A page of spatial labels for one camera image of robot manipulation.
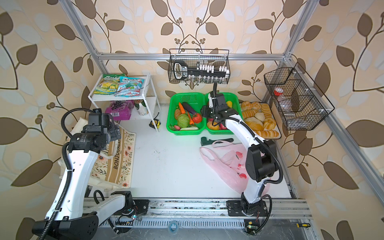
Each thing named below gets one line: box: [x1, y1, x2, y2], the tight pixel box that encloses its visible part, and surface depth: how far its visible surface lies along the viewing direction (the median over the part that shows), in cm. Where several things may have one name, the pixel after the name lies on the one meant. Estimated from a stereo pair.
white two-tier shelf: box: [88, 73, 162, 132], surface depth 81 cm
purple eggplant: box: [181, 102, 197, 115], surface depth 118 cm
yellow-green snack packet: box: [93, 73, 126, 95], surface depth 83 cm
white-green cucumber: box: [180, 126, 199, 131], surface depth 104 cm
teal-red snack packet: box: [114, 76, 145, 98], surface depth 82 cm
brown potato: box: [175, 109, 181, 120], surface depth 110 cm
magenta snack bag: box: [102, 100, 134, 121], surface depth 91 cm
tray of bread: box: [239, 101, 282, 140], surface depth 110 cm
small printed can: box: [134, 99, 149, 117], surface depth 88 cm
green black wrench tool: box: [200, 136, 234, 146], surface depth 101 cm
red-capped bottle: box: [273, 87, 286, 102], surface depth 84 cm
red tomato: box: [192, 113, 202, 124], surface depth 106 cm
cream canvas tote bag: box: [88, 122, 136, 191], surface depth 82 cm
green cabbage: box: [177, 113, 190, 128], surface depth 102 cm
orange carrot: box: [179, 102, 186, 114], surface depth 117 cm
